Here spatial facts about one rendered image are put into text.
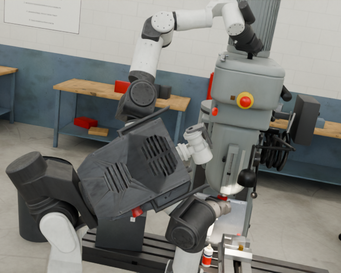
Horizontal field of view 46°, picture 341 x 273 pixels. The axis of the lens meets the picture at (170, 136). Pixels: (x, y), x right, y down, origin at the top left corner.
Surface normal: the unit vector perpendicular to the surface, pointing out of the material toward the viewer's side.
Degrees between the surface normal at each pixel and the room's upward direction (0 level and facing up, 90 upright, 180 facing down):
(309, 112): 90
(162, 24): 59
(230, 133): 90
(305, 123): 90
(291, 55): 90
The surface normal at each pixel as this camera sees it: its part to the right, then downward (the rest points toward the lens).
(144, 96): 0.31, -0.18
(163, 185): -0.01, -0.16
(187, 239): -0.48, 0.37
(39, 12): -0.14, 0.27
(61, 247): 0.21, 0.31
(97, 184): -0.24, -0.04
